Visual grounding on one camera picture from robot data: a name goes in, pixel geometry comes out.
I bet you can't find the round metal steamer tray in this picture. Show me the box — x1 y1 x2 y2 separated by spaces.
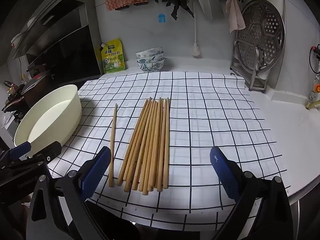
236 0 285 74

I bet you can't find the pile of wooden chopsticks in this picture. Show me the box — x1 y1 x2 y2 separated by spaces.
116 97 170 196

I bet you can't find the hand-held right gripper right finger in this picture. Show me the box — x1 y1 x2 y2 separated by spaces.
209 146 294 240

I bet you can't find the black cable with red plug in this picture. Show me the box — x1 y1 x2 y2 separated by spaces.
309 44 320 74

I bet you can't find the pink hanging cloth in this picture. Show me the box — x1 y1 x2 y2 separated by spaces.
225 0 246 33

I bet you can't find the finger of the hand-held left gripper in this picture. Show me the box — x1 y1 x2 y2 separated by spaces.
0 142 32 166
27 141 62 159

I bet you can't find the white grid-pattern cloth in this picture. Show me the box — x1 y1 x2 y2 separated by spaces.
46 71 292 228

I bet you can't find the single wooden chopstick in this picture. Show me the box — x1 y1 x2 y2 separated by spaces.
109 103 118 187

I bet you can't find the yellow seasoning pouch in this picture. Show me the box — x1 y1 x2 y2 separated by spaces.
101 38 125 74

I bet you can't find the black range hood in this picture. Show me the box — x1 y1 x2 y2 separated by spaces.
11 0 97 59

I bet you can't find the black hanging cloth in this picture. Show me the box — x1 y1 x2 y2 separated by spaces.
165 0 195 21

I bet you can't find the white dish brush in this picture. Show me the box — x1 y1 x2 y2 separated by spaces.
192 17 201 57

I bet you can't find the cream round basin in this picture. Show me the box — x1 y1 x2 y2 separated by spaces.
13 84 83 158

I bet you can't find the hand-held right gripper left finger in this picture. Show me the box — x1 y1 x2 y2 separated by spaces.
26 146 118 240

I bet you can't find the brown pot with lid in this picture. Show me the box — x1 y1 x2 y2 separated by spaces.
1 64 54 113

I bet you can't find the metal lid rack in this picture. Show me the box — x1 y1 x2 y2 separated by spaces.
230 39 269 92

